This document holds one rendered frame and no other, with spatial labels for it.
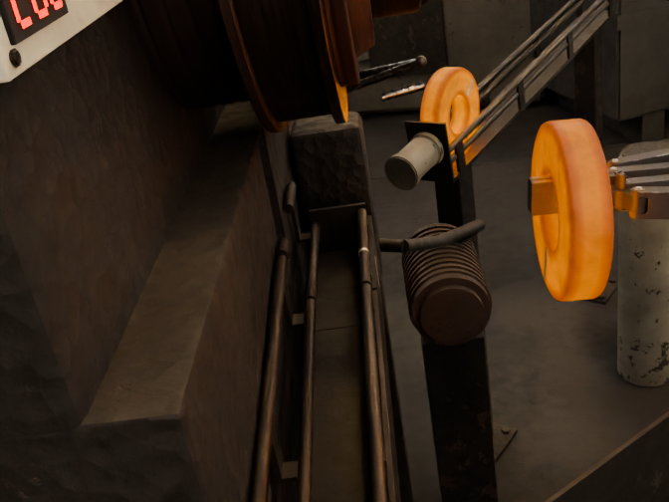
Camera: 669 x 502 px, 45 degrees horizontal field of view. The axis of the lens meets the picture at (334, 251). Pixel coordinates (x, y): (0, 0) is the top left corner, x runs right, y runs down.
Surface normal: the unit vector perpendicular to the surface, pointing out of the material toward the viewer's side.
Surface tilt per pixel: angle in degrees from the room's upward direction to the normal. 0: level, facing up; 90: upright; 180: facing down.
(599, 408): 0
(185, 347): 0
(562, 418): 0
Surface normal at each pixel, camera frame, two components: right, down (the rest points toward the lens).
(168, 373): -0.15, -0.88
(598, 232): -0.03, 0.26
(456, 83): 0.80, 0.15
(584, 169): -0.07, -0.36
